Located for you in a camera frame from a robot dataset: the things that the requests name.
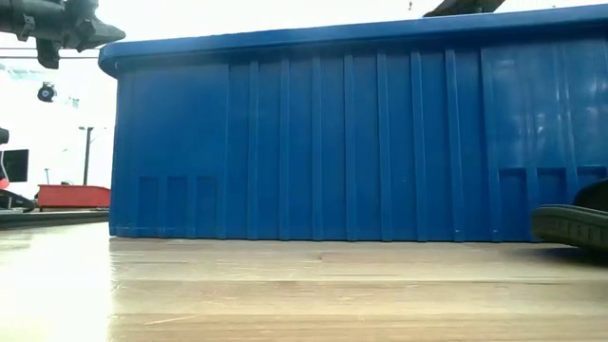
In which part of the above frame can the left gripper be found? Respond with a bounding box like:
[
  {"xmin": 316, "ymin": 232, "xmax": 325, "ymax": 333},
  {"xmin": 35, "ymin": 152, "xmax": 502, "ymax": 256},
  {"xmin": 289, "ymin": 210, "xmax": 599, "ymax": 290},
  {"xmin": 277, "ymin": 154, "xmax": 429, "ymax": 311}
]
[{"xmin": 0, "ymin": 0, "xmax": 127, "ymax": 70}]

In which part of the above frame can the blue plastic bin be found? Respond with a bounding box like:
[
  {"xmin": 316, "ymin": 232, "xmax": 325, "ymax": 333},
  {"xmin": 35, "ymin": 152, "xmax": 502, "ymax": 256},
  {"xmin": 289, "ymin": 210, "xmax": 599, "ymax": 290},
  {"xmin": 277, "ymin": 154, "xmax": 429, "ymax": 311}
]
[{"xmin": 98, "ymin": 3, "xmax": 608, "ymax": 243}]

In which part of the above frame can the black smooth-strap slide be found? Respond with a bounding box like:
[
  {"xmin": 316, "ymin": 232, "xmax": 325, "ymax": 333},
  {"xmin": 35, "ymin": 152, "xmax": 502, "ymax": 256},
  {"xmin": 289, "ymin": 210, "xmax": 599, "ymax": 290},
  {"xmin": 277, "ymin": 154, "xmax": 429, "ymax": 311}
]
[{"xmin": 530, "ymin": 178, "xmax": 608, "ymax": 252}]

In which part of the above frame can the black round ceiling fixture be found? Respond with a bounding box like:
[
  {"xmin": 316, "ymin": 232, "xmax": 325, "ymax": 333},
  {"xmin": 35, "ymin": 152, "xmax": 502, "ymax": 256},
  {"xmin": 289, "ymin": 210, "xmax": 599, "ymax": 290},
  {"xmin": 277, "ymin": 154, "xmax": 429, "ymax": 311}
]
[{"xmin": 36, "ymin": 81, "xmax": 58, "ymax": 104}]

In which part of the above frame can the red plastic crate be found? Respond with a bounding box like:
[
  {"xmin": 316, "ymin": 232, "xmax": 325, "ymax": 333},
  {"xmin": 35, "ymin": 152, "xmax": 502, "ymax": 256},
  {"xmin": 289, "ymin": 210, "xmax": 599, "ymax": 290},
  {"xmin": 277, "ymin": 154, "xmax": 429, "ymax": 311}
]
[{"xmin": 37, "ymin": 184, "xmax": 111, "ymax": 210}]

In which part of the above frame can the black red office chair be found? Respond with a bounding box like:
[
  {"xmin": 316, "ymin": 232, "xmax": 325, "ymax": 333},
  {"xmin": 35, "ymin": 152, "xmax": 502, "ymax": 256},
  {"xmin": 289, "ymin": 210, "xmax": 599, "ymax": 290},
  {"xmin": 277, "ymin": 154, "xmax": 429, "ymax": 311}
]
[{"xmin": 0, "ymin": 126, "xmax": 37, "ymax": 213}]

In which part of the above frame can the black wall screen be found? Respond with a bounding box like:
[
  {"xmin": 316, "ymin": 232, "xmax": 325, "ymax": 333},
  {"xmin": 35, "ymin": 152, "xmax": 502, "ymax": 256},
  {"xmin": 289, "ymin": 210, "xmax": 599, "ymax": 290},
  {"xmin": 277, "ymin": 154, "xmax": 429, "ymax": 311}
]
[{"xmin": 0, "ymin": 149, "xmax": 29, "ymax": 183}]

